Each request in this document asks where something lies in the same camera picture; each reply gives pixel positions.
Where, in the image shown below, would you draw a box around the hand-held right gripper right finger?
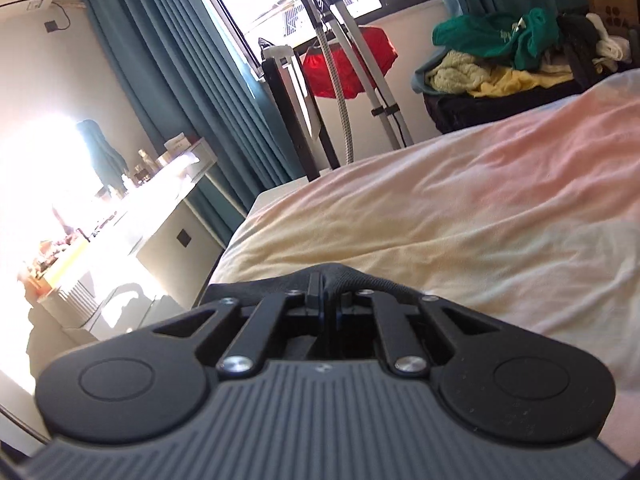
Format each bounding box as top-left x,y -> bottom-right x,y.
327,287 -> 502,376

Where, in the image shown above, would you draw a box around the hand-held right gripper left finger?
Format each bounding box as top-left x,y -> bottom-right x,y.
152,272 -> 327,377

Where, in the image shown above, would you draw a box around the black pants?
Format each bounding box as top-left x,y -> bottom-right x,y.
202,262 -> 436,313

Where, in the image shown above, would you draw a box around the black clothes pile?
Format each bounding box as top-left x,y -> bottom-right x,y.
555,12 -> 601,51

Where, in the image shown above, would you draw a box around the bed with pastel sheet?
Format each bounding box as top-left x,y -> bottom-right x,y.
207,72 -> 640,471

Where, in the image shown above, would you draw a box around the white drawer cabinet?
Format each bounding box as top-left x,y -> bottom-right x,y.
27,282 -> 193,348

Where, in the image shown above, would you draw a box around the white vanity desk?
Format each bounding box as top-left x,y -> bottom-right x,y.
75,140 -> 226,281

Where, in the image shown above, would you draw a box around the white tissue box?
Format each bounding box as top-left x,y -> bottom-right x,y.
162,132 -> 193,153

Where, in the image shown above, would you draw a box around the row of cosmetic bottles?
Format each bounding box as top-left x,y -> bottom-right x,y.
120,147 -> 173,191

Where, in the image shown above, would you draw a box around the red cloth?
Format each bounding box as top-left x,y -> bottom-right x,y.
301,27 -> 398,100

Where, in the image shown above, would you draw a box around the dark laundry basket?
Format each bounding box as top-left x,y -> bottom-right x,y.
412,62 -> 601,133

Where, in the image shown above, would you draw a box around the garment steamer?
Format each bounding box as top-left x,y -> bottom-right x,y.
274,0 -> 416,166

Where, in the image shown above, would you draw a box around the white ribbed storage box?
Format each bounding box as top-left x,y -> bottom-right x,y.
37,272 -> 101,331

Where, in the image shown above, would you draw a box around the wavy edged mirror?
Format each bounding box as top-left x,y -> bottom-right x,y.
75,119 -> 130,181

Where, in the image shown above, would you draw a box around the cream knit cloth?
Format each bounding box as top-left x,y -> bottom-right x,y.
425,50 -> 493,95

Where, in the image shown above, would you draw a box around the wooden tray of cosmetics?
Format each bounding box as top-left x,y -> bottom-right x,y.
17,237 -> 91,296

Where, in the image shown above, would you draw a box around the yellow cloth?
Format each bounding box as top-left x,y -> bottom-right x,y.
470,67 -> 576,98

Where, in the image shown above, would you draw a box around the white cloth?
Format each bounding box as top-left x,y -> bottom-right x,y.
585,12 -> 631,61

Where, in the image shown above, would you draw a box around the brown paper bag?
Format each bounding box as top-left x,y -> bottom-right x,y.
585,0 -> 640,36

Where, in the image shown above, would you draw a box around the black folded frame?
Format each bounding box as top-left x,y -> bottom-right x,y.
257,37 -> 342,182

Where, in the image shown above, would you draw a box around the black wall plug with cable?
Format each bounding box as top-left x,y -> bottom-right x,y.
44,2 -> 88,33

